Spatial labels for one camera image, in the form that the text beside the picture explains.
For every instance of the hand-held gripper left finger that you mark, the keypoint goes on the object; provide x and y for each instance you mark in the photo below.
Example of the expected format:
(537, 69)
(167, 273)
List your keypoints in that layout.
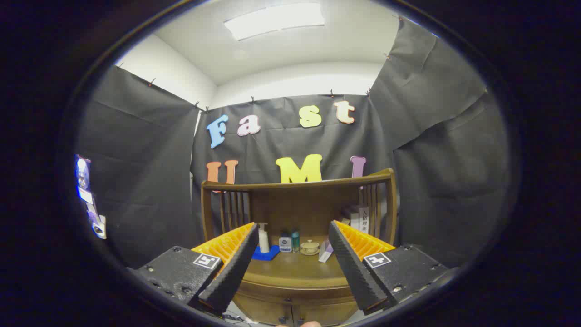
(233, 272)

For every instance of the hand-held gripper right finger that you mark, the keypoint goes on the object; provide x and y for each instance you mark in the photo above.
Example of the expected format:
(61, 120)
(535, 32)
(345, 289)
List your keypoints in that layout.
(352, 268)

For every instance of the wooden cabinet door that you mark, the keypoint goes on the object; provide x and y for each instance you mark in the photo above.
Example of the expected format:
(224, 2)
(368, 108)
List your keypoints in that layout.
(268, 311)
(327, 314)

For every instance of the wooden countertop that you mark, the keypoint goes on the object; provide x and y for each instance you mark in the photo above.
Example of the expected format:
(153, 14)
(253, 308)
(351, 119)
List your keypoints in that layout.
(295, 270)

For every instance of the wooden cabinet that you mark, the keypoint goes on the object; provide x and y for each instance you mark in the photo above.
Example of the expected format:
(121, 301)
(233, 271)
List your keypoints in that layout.
(299, 209)

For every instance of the purple book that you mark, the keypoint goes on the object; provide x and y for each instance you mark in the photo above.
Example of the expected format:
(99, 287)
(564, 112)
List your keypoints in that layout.
(325, 252)

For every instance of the blue folded cloth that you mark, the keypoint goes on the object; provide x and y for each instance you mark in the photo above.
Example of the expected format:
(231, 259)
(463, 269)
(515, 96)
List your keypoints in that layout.
(268, 254)

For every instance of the white pump bottle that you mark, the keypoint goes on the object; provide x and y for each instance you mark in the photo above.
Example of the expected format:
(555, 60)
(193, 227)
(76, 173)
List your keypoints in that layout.
(263, 240)

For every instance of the cream lidded tea cup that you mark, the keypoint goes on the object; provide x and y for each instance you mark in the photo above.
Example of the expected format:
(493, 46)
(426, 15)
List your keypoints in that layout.
(310, 247)

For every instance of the white book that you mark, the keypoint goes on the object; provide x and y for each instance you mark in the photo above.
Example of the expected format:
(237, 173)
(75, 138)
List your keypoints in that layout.
(364, 220)

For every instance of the patterned cover book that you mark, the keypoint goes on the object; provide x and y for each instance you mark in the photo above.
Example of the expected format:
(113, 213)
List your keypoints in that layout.
(350, 215)

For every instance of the white lotion bottle dark cap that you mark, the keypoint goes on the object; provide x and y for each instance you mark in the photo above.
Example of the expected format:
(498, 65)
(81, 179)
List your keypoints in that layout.
(285, 244)

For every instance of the slim teal bottle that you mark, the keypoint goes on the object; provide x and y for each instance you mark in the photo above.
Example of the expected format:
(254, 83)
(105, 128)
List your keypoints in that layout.
(295, 240)

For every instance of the ceiling light panel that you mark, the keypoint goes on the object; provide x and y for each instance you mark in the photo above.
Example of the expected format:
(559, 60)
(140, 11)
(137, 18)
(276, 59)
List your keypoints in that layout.
(274, 20)

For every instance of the printed wall poster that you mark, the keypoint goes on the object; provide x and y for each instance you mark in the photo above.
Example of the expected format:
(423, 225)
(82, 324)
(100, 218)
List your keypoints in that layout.
(84, 177)

